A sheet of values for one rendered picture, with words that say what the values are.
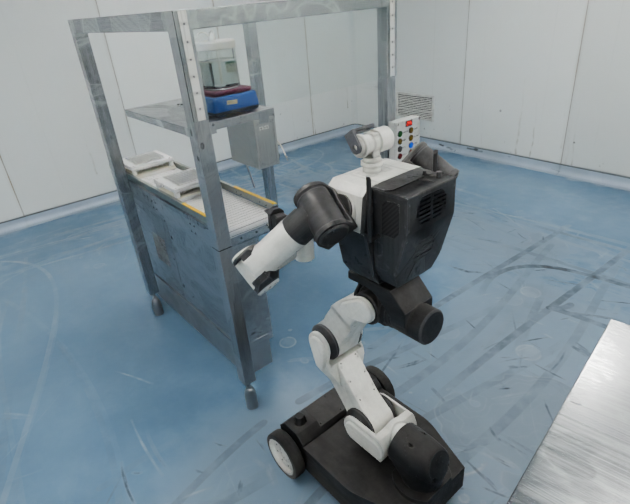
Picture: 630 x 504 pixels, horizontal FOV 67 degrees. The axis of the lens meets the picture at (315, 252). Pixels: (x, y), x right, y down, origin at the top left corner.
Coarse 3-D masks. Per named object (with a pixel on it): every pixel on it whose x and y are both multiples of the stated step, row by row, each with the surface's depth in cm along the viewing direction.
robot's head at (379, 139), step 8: (376, 128) 129; (384, 128) 130; (368, 136) 127; (376, 136) 128; (384, 136) 128; (392, 136) 130; (368, 144) 125; (376, 144) 127; (384, 144) 129; (392, 144) 131; (368, 152) 126; (376, 152) 130; (368, 160) 130; (376, 160) 130
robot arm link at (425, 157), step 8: (424, 152) 142; (432, 152) 143; (416, 160) 142; (424, 160) 142; (432, 160) 141; (440, 160) 142; (424, 168) 142; (432, 168) 141; (440, 168) 141; (448, 168) 141
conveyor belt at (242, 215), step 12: (144, 180) 261; (228, 192) 234; (192, 204) 223; (228, 204) 220; (240, 204) 219; (252, 204) 217; (228, 216) 207; (240, 216) 206; (252, 216) 205; (264, 216) 206; (240, 228) 199; (252, 228) 203
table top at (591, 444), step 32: (608, 352) 118; (576, 384) 110; (608, 384) 109; (576, 416) 102; (608, 416) 101; (544, 448) 95; (576, 448) 95; (608, 448) 94; (544, 480) 89; (576, 480) 89; (608, 480) 88
